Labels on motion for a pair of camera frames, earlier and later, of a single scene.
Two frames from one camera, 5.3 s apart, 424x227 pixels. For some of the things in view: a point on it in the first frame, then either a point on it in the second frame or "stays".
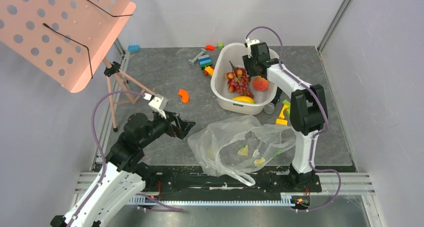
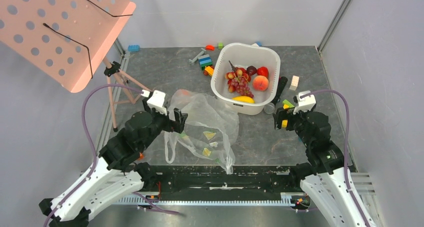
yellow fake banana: x=242 y=98 stays
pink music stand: x=67 y=33 stays
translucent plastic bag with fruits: x=234 y=145 -> x=209 y=132
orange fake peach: x=259 y=83 stays
